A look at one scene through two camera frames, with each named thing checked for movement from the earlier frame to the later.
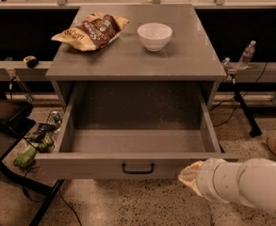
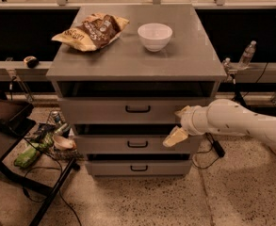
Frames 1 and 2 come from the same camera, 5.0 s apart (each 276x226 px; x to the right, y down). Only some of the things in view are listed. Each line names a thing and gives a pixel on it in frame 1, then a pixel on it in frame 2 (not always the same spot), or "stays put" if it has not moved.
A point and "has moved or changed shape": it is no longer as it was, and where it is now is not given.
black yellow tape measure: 31,61 stays put
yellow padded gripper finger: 188,177 to 176,136
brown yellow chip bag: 93,32 stays put
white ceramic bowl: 154,36 stays put
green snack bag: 43,143 stays put
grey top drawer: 132,131 has moved or changed shape
